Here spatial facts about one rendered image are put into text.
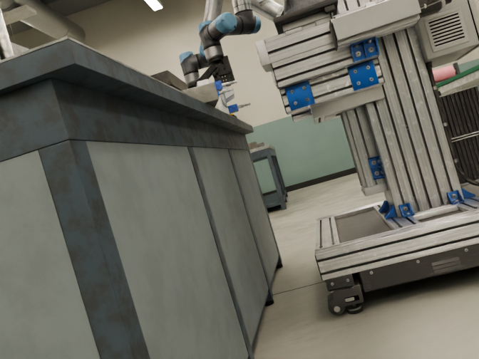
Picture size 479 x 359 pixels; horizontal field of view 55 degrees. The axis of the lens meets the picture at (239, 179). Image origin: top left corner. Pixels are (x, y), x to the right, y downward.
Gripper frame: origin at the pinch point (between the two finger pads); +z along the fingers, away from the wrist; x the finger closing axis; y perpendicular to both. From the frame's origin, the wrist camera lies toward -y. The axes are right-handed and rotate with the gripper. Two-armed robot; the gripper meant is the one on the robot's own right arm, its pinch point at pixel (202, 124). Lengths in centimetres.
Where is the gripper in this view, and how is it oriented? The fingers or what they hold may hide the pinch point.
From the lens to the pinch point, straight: 230.0
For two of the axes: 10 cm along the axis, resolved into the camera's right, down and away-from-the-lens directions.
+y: 7.1, -2.0, -6.8
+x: 6.5, -2.0, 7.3
